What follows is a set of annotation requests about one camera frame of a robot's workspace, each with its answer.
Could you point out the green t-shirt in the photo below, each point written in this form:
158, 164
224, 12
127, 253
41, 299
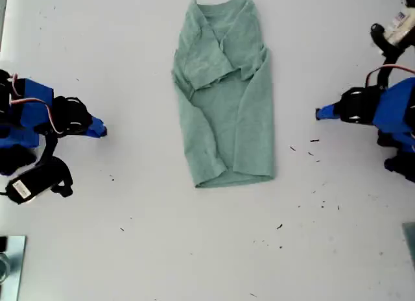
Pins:
227, 119

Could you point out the black clamp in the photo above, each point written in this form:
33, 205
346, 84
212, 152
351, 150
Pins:
3, 244

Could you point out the steel plate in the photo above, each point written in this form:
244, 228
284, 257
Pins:
14, 268

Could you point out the black camera stalk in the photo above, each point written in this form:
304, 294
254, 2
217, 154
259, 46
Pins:
387, 67
48, 148

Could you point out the black camera box white label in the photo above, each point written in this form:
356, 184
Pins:
397, 28
35, 181

